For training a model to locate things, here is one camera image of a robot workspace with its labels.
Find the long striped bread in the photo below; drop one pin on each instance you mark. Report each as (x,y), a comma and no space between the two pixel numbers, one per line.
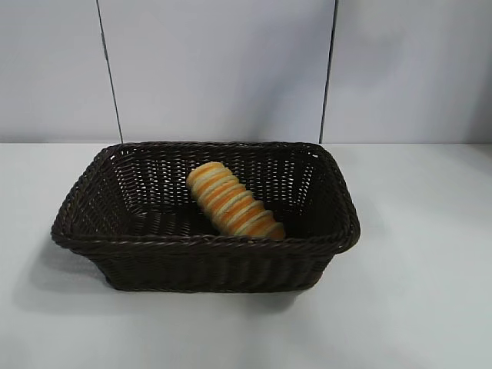
(234,201)

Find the dark brown woven basket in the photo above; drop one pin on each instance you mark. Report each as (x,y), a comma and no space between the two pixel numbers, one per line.
(207,265)

